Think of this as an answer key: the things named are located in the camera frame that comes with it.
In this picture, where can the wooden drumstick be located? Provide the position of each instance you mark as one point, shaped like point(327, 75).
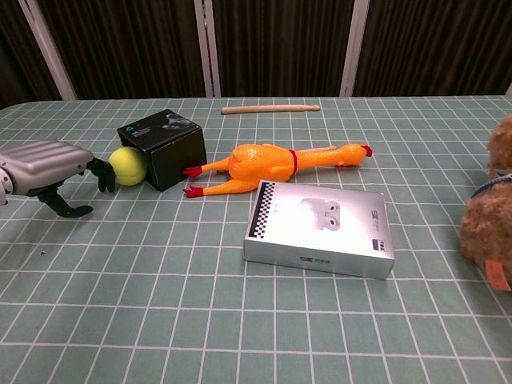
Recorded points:
point(328, 148)
point(270, 109)

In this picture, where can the green checkered tablecloth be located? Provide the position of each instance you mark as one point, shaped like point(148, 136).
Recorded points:
point(200, 312)

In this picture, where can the brown teddy bear striped shirt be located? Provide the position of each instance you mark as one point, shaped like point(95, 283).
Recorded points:
point(486, 228)

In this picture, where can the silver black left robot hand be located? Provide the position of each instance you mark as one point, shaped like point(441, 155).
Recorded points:
point(44, 166)

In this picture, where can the black cardboard box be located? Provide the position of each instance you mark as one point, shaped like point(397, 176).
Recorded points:
point(172, 152)

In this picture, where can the white frame post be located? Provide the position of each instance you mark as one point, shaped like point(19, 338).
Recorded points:
point(354, 48)
point(48, 52)
point(208, 48)
point(509, 89)

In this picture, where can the white flat product box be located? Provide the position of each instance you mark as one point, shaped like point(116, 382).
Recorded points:
point(320, 224)

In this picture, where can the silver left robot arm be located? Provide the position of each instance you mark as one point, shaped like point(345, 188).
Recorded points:
point(2, 182)

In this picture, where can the orange rubber chicken toy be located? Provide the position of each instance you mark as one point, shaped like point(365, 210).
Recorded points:
point(264, 164)

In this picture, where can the yellow tennis ball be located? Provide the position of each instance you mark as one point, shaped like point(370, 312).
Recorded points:
point(128, 167)

